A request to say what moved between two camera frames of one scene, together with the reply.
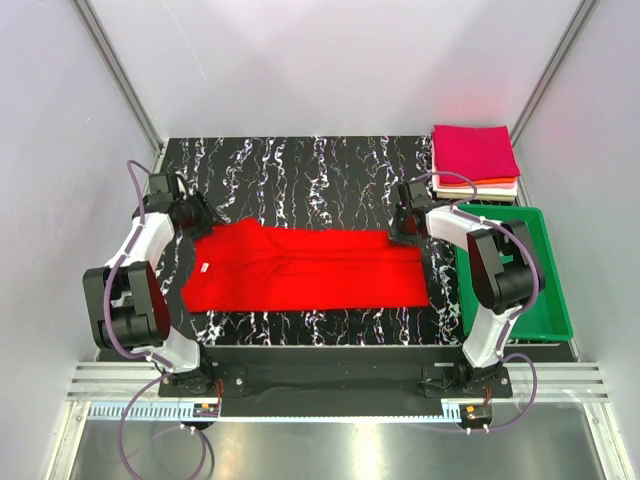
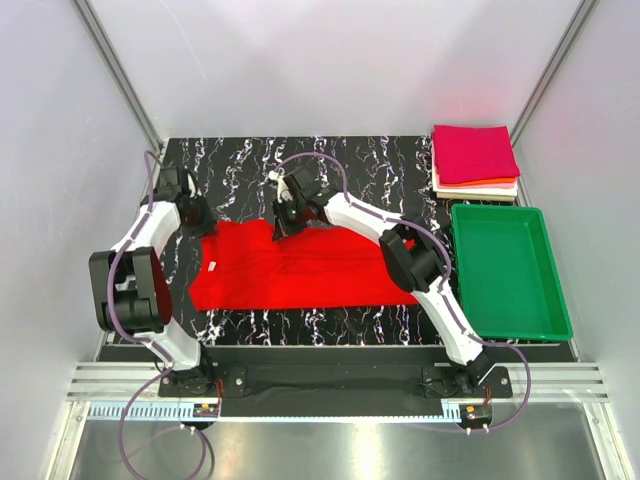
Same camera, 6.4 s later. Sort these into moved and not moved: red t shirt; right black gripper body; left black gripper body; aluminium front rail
Moved: right black gripper body
Not moved: red t shirt; aluminium front rail; left black gripper body
